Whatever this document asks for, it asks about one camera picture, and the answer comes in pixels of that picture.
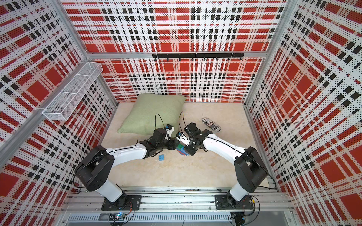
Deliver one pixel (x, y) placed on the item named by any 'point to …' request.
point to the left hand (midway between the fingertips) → (179, 141)
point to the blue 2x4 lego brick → (182, 151)
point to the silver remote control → (209, 123)
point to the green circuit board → (118, 216)
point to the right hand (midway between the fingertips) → (191, 148)
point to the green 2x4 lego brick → (180, 146)
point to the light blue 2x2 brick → (161, 157)
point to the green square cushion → (150, 111)
